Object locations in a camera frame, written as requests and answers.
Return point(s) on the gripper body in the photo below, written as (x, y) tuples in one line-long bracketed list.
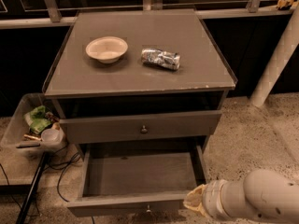
[(211, 197)]

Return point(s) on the grey drawer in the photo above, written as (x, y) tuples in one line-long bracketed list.
[(117, 181), (140, 127)]

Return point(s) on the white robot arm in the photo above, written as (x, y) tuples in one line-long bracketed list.
[(262, 196)]

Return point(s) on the grey wooden drawer cabinet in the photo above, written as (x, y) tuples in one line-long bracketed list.
[(82, 87)]

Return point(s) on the clear plastic cup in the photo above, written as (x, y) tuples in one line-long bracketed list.
[(50, 135)]

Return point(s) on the black metal pole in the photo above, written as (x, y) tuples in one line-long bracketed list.
[(33, 188)]

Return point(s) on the green snack bag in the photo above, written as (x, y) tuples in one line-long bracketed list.
[(36, 119)]

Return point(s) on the clear plastic bin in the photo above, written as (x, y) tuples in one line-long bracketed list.
[(17, 128)]

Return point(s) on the white paper bowl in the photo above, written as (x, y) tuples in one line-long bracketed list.
[(106, 49)]

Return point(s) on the brass can in bin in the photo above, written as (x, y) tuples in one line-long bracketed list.
[(29, 137)]

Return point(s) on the yellow object on ledge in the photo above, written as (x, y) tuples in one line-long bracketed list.
[(285, 4)]

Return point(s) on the white diagonal post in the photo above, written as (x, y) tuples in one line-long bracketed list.
[(283, 51)]

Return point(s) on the metal railing frame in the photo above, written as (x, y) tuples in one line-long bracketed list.
[(15, 14)]

